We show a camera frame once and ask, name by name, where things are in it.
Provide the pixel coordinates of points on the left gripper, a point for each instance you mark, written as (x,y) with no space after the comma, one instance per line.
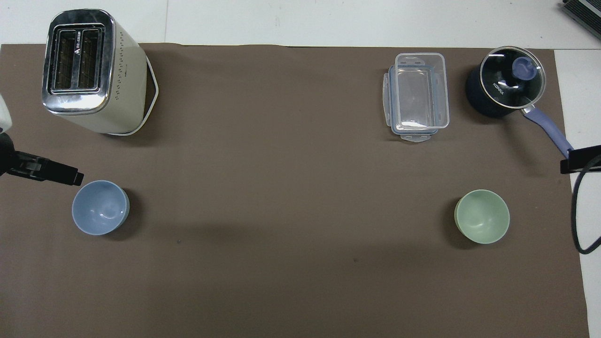
(10,162)

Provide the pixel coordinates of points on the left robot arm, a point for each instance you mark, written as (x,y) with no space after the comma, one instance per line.
(3,115)

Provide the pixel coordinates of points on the blue bowl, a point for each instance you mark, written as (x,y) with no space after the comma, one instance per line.
(100,208)

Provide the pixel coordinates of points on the green bowl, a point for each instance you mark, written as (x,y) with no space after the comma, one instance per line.
(482,217)

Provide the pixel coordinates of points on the cream and chrome toaster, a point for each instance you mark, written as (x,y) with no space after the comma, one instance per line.
(94,70)

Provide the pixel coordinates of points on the clear container lid blue seal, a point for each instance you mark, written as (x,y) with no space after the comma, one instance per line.
(388,94)

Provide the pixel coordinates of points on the clear plastic food container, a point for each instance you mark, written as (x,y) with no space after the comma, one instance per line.
(420,91)

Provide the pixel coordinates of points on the dark blue saucepan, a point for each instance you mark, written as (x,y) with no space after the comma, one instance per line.
(479,96)

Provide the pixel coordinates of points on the glass pot lid blue knob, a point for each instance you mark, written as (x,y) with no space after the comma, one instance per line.
(512,77)

